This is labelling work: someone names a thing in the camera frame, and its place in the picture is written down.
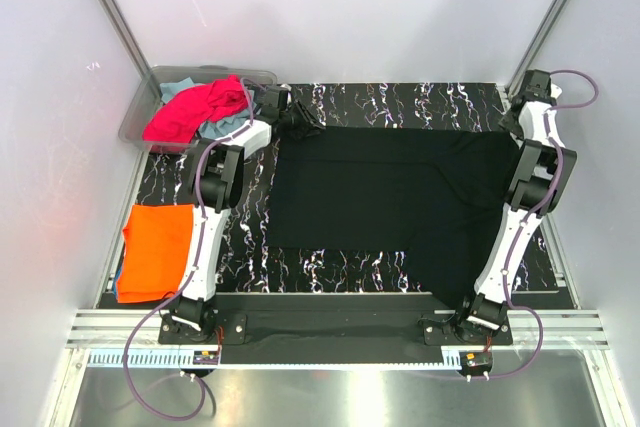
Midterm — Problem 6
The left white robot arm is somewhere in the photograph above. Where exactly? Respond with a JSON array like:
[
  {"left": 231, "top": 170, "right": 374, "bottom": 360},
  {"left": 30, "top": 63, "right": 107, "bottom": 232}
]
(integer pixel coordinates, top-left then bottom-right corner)
[{"left": 159, "top": 85, "right": 324, "bottom": 345}]

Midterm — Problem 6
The right aluminium frame post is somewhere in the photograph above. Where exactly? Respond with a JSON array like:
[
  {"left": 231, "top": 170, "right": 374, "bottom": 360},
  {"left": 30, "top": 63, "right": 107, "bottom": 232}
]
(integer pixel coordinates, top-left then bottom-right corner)
[{"left": 504, "top": 0, "right": 570, "bottom": 96}]

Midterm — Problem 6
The pink t-shirt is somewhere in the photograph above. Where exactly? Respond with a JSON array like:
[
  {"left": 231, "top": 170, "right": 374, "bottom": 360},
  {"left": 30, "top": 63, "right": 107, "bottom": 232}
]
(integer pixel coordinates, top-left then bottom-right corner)
[{"left": 142, "top": 75, "right": 249, "bottom": 144}]

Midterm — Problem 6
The left aluminium frame post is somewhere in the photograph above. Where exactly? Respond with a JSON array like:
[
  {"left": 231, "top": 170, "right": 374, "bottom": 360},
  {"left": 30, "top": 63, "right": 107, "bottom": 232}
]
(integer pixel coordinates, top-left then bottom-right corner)
[{"left": 98, "top": 0, "right": 150, "bottom": 76}]

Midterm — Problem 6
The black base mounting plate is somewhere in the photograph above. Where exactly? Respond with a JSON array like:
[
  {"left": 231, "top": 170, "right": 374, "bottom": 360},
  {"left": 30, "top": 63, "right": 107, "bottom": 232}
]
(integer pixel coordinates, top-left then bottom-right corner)
[{"left": 159, "top": 293, "right": 512, "bottom": 346}]

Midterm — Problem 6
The clear plastic bin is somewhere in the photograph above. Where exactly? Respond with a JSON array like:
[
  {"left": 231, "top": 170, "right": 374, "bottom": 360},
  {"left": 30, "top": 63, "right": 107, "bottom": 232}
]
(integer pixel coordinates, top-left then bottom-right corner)
[{"left": 118, "top": 65, "right": 278, "bottom": 154}]

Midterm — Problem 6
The aluminium front rail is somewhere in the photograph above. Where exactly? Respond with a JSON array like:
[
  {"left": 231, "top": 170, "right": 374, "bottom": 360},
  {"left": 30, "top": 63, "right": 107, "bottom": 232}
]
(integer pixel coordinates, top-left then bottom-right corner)
[{"left": 66, "top": 309, "right": 608, "bottom": 350}]

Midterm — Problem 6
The grey-blue t-shirt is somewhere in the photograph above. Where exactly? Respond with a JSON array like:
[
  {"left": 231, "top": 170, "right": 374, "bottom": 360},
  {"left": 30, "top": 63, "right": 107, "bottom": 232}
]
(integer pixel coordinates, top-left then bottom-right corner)
[{"left": 160, "top": 78, "right": 255, "bottom": 140}]

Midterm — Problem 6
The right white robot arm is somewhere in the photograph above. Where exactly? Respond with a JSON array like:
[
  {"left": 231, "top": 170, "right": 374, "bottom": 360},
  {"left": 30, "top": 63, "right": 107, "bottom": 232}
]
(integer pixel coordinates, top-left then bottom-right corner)
[{"left": 451, "top": 69, "right": 577, "bottom": 344}]

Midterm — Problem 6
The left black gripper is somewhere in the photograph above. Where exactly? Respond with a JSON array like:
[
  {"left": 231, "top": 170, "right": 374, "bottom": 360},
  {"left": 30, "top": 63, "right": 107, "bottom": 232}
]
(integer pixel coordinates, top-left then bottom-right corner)
[{"left": 278, "top": 100, "right": 323, "bottom": 141}]

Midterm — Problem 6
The white slotted cable duct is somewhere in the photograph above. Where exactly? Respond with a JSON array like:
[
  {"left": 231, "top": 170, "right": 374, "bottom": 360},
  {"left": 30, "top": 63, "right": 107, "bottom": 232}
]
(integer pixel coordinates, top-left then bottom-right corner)
[{"left": 87, "top": 346, "right": 496, "bottom": 372}]

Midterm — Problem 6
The folded orange t-shirt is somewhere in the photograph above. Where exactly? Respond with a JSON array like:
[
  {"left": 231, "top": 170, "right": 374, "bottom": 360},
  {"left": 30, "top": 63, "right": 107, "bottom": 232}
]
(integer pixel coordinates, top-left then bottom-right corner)
[{"left": 119, "top": 204, "right": 194, "bottom": 304}]

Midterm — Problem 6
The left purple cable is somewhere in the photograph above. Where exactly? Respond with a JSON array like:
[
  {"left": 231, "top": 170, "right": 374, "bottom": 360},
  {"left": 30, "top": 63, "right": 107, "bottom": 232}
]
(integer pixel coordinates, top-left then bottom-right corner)
[{"left": 121, "top": 77, "right": 261, "bottom": 421}]

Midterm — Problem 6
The aluminium frame post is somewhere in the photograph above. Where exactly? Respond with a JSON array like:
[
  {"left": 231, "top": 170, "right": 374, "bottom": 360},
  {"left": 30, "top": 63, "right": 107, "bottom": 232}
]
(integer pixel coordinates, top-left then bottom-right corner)
[
  {"left": 504, "top": 0, "right": 570, "bottom": 96},
  {"left": 98, "top": 0, "right": 150, "bottom": 76}
]

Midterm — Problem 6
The black polo shirt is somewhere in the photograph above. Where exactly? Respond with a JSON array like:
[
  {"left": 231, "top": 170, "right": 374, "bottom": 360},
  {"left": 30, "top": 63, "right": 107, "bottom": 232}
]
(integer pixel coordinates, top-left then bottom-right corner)
[{"left": 266, "top": 127, "right": 519, "bottom": 308}]

